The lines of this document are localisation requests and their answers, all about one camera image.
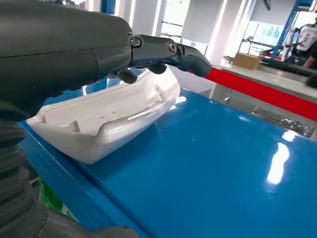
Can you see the blue metal gantry frame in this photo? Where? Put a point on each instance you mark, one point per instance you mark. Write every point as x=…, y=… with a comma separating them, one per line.
x=287, y=29

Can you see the brown cardboard box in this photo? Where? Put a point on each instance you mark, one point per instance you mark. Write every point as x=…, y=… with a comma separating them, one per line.
x=246, y=61

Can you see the green plastic crate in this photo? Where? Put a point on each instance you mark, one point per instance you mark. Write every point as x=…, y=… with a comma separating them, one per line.
x=50, y=198

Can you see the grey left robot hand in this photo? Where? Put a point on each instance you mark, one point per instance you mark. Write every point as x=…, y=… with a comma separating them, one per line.
x=62, y=49

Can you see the person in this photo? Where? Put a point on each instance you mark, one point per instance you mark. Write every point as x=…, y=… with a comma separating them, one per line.
x=312, y=60

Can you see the blue metal shelf rack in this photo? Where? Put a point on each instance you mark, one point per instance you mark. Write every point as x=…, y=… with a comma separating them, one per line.
x=198, y=164

